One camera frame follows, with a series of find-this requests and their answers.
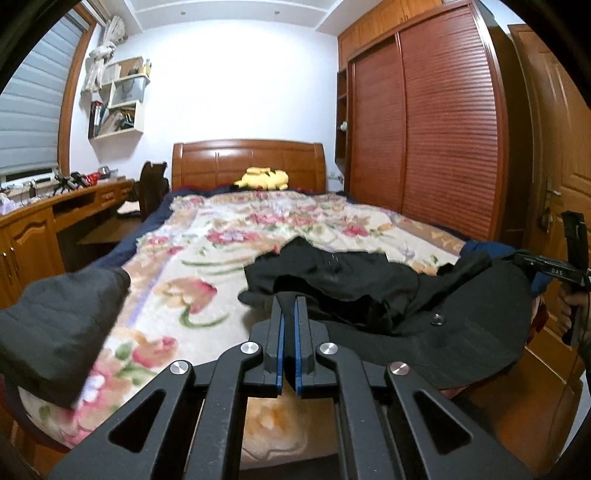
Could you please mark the dark grey cloth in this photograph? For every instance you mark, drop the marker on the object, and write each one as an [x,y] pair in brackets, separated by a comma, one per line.
[55,323]

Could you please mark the grey shopping bag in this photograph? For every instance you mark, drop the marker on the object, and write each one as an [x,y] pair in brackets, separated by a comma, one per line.
[127,92]

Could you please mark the wall outlet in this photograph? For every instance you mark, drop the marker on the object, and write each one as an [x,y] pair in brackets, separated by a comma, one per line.
[335,176]

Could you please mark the wooden bed headboard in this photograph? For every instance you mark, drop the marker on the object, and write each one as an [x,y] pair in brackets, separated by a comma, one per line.
[207,161]

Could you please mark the wooden desk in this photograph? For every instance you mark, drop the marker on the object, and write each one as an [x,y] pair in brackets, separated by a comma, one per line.
[27,244]

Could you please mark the person's right hand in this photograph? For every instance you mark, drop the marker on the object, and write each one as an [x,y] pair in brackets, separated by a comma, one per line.
[565,314]

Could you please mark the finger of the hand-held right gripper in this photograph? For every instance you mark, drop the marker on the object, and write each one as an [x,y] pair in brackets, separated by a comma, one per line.
[526,261]

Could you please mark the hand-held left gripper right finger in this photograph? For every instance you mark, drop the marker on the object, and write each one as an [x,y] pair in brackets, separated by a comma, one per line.
[298,350]

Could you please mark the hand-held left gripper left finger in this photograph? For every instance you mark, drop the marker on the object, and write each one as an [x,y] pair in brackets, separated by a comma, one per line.
[280,341]

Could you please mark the floral blanket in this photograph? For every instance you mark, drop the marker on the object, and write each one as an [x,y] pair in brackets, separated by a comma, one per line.
[203,258]

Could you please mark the wooden louvered wardrobe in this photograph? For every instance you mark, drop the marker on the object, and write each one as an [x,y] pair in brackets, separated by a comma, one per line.
[438,138]

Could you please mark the white dried bouquet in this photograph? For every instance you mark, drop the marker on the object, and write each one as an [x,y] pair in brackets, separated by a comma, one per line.
[101,53]

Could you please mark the white wall shelf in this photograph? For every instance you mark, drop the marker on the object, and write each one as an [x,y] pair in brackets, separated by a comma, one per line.
[138,117]

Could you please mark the black tripod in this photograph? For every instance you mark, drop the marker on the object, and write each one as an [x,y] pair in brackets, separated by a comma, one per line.
[69,181]

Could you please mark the row of binders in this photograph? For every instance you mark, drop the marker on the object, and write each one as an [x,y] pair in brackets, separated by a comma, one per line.
[96,119]

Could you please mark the black buttoned coat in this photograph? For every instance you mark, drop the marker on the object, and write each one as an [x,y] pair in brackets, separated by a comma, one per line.
[461,337]

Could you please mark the wooden door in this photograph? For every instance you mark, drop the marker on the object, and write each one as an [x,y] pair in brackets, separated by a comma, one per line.
[554,138]

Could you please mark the red basket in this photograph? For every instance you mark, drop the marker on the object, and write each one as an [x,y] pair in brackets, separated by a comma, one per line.
[92,178]

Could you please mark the dark brown chair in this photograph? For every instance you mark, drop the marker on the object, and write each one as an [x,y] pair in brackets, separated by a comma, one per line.
[152,189]

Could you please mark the yellow plush toy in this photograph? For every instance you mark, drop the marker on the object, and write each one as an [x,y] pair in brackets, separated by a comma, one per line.
[261,179]

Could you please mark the grey window blind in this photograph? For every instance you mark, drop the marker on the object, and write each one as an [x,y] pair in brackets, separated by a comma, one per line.
[32,106]

